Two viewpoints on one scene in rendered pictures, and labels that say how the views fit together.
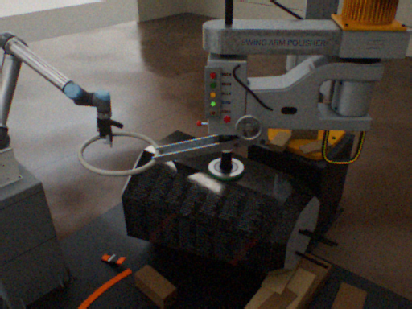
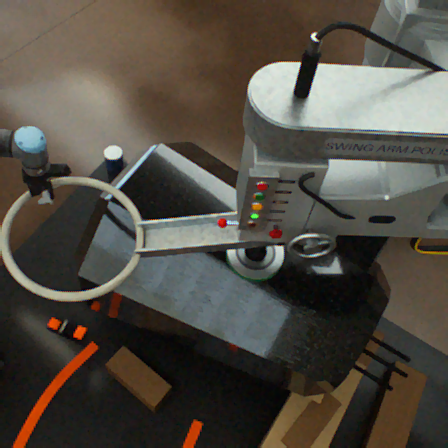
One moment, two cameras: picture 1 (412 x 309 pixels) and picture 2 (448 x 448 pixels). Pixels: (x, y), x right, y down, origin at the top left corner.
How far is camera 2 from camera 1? 1.20 m
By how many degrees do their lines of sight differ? 30
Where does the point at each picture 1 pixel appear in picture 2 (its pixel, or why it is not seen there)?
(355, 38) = not seen: outside the picture
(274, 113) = (357, 221)
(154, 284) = (139, 382)
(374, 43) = not seen: outside the picture
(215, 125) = (251, 233)
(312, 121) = (416, 230)
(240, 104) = (301, 213)
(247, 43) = (336, 148)
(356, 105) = not seen: outside the picture
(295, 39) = (428, 147)
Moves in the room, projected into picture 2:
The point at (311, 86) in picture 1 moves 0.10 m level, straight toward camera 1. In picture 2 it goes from (430, 196) to (430, 226)
